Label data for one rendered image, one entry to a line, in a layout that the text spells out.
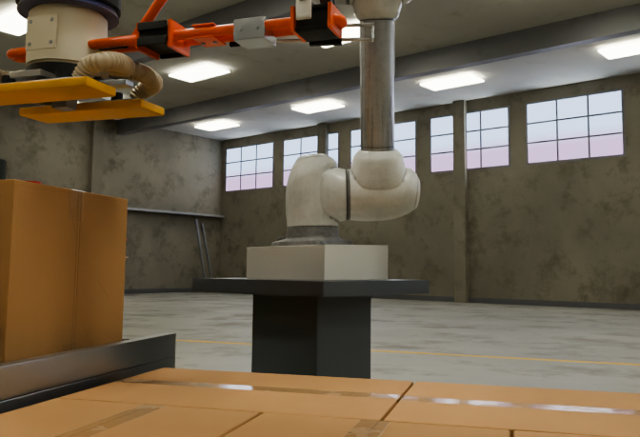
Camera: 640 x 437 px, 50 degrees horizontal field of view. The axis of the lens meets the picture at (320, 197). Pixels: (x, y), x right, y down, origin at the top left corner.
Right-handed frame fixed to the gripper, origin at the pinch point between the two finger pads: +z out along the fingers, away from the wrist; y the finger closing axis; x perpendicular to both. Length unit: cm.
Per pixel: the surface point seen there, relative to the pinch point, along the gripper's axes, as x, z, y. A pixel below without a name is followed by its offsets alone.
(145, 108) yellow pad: -42.2, 13.0, -4.8
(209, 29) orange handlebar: -21.4, 0.1, 4.7
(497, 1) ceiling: -31, -353, -905
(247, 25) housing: -12.8, 0.2, 4.7
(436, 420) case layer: 26, 72, 14
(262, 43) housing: -10.9, 3.1, 1.5
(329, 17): 4.8, 1.1, 5.9
